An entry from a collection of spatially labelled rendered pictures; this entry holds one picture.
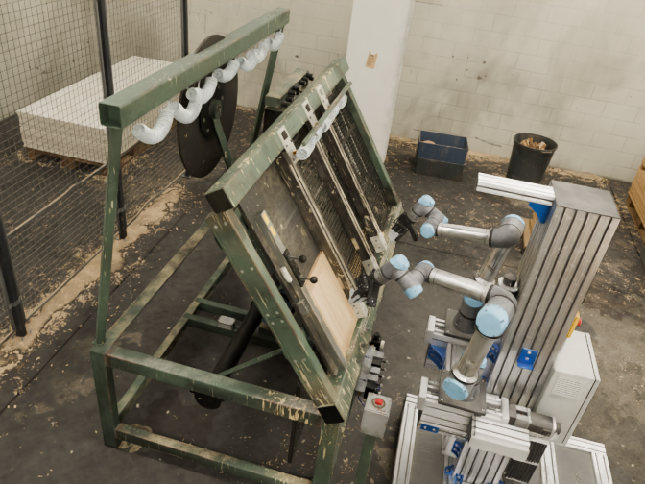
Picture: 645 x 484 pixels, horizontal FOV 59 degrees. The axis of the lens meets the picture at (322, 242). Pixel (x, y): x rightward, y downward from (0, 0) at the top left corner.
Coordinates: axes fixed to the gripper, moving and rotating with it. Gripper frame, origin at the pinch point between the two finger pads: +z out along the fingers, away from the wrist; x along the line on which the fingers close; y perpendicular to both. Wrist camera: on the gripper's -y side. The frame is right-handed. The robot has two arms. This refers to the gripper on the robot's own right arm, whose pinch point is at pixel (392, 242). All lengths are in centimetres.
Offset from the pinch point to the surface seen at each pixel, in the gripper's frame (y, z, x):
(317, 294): 23, 23, 49
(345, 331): -5, 39, 42
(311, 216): 48, 4, 22
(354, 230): 16.9, 21.3, -21.4
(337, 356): -4, 37, 64
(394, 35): 63, -8, -348
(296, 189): 63, -4, 22
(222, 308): 51, 155, -36
